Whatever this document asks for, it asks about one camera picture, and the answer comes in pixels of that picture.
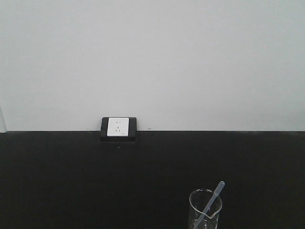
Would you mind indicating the white wall socket plate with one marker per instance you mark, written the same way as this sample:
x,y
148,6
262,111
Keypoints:
x,y
118,127

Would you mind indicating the black socket mounting box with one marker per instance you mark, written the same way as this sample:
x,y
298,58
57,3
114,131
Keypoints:
x,y
132,134

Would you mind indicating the clear plastic pipette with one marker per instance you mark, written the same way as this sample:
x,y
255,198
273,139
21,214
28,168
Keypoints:
x,y
209,202

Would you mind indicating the clear glass beaker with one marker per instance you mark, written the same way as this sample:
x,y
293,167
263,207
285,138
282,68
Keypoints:
x,y
205,214

